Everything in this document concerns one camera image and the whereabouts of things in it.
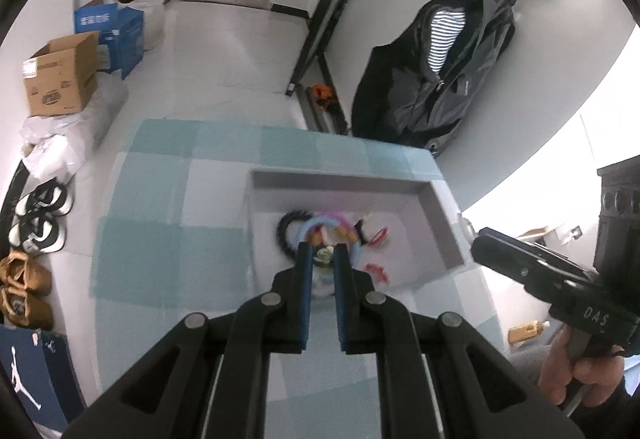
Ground person's right hand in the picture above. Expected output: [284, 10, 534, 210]
[537, 324, 627, 407]

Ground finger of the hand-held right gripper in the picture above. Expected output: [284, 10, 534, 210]
[477, 228, 594, 281]
[471, 238, 557, 308]

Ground pink ring bracelet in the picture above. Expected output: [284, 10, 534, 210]
[320, 213, 357, 233]

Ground striped shirt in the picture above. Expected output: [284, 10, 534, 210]
[424, 9, 469, 75]

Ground blue cardboard box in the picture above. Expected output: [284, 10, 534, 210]
[73, 1, 120, 36]
[96, 9, 146, 80]

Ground navy shoe box white figure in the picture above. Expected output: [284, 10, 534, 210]
[0, 324, 84, 433]

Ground small white figure charm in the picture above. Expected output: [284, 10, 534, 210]
[313, 245, 335, 271]

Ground black jacket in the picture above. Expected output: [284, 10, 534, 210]
[350, 0, 524, 158]

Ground brown cardboard box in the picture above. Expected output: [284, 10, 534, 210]
[22, 31, 101, 120]

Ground white plastic sack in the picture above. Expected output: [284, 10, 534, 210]
[115, 0, 169, 52]

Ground white pin badge red rim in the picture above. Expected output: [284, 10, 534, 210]
[356, 216, 392, 248]

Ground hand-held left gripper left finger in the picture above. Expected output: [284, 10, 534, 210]
[65, 241, 315, 439]

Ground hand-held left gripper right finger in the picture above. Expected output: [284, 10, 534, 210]
[332, 243, 586, 439]

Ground brown shoe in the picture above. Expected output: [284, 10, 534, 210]
[0, 286, 55, 332]
[0, 251, 54, 296]

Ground grey cardboard box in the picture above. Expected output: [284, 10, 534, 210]
[247, 169, 466, 291]

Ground white plastic bags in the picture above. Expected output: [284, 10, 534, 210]
[20, 79, 129, 180]

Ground black white sneaker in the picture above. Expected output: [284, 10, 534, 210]
[15, 183, 69, 221]
[9, 214, 69, 256]

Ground orange black tool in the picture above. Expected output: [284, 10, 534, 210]
[311, 84, 337, 113]

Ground light blue ring bracelet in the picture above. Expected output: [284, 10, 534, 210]
[299, 214, 368, 271]

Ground black spiral hair tie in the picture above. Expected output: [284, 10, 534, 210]
[276, 210, 312, 256]

